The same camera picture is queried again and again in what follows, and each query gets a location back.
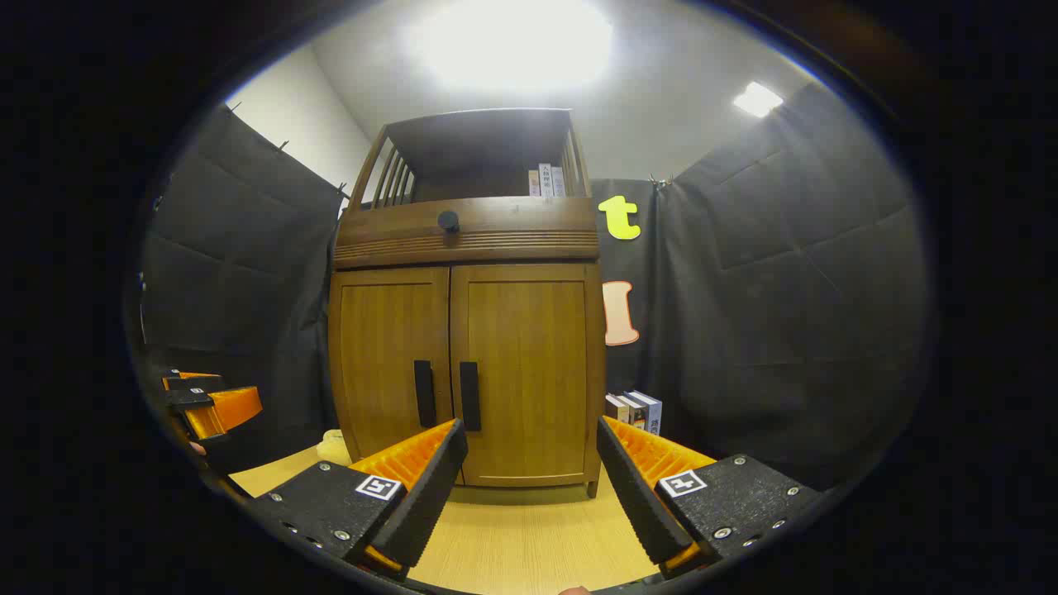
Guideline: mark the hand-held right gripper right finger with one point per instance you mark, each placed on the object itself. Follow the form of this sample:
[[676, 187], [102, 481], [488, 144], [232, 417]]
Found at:
[[636, 496]]

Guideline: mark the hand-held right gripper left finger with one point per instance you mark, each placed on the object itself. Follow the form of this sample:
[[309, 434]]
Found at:
[[430, 496]]

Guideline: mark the brown cover book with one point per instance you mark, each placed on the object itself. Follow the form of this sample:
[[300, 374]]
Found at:
[[616, 408]]

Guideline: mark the wooden double-door shoe cabinet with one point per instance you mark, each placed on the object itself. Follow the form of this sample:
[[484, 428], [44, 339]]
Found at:
[[512, 219]]

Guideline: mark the small ceiling light panel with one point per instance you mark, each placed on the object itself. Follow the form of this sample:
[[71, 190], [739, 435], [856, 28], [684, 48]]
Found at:
[[758, 99]]

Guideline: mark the black round drawer knob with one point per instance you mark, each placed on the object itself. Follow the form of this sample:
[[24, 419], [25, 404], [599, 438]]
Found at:
[[449, 221]]

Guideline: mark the white spine book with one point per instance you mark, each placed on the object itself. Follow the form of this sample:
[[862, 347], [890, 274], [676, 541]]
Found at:
[[546, 180], [534, 183], [559, 182]]

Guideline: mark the large ceiling light panel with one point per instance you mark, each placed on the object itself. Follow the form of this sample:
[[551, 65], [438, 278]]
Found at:
[[512, 41]]

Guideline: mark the cream soft object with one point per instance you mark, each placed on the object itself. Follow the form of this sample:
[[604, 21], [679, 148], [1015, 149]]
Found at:
[[333, 446]]

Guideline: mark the black backdrop cloth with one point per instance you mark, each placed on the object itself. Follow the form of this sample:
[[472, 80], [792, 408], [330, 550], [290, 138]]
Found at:
[[785, 330]]

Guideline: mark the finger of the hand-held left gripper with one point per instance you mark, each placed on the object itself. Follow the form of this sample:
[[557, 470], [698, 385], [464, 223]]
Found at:
[[227, 406], [194, 382]]

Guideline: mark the blue grey book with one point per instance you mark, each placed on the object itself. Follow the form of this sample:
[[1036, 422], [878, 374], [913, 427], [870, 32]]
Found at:
[[651, 413]]

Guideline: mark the white and black book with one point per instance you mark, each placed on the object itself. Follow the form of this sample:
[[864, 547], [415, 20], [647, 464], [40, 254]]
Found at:
[[635, 411]]

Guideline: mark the wooden cabinet door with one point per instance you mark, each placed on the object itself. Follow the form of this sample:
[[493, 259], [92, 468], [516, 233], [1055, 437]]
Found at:
[[380, 355], [529, 355]]

